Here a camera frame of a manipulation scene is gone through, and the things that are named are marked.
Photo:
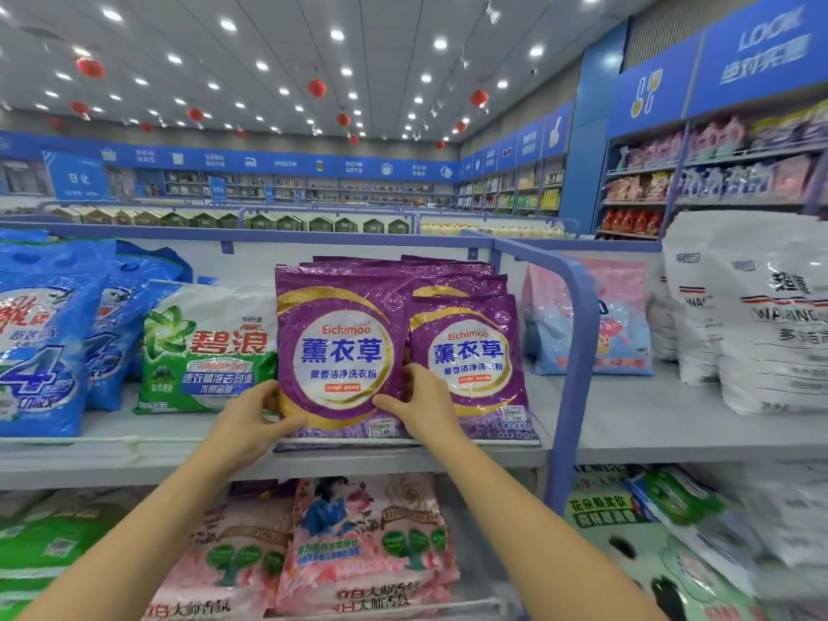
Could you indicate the white green detergent bag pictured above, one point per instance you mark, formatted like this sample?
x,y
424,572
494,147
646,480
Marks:
x,y
207,349

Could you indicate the blue wall sign band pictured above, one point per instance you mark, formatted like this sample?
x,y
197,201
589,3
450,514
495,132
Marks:
x,y
259,161

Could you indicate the small blue hanging sign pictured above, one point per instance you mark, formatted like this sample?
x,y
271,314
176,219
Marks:
x,y
217,190

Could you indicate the person's left hand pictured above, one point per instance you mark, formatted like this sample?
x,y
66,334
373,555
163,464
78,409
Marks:
x,y
252,433

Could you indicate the stack of green bags below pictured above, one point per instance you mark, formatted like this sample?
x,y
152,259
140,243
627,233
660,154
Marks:
x,y
52,543

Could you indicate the pile of pink detergent bags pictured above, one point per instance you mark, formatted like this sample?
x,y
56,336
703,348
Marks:
x,y
324,543

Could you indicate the far wall racks with goods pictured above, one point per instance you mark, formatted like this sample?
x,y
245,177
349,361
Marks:
x,y
324,190

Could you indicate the blue sign with utensil icons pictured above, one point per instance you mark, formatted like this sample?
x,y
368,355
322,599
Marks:
x,y
654,90

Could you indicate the ceiling spotlights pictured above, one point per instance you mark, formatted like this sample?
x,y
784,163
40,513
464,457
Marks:
x,y
336,35

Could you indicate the wall rack with pink goods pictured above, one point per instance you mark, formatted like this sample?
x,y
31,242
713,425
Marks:
x,y
712,174

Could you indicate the person's right forearm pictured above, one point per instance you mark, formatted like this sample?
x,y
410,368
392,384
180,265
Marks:
x,y
543,543

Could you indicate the person's left forearm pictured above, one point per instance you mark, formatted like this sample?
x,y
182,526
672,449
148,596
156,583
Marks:
x,y
129,550

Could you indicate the row of pale bottles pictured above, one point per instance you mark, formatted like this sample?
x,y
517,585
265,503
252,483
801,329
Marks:
x,y
485,229

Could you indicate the person's right hand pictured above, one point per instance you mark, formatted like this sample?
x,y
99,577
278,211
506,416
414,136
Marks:
x,y
424,414

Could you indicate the hanging red lanterns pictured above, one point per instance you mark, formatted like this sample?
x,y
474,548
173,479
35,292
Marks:
x,y
89,68

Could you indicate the pink detergent bag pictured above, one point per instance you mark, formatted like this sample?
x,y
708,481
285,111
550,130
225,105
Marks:
x,y
589,317

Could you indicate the row of green boxes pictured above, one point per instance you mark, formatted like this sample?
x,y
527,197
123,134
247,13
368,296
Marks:
x,y
220,221

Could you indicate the blue sign white lettering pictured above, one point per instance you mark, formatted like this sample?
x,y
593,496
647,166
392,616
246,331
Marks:
x,y
763,52

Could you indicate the blue aisle sign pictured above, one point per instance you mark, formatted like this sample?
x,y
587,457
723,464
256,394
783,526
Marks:
x,y
78,177

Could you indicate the grey shelf with blue frame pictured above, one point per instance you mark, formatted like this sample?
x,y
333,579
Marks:
x,y
660,420

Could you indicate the panda green detergent bag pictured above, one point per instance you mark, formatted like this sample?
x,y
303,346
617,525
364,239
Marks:
x,y
712,537

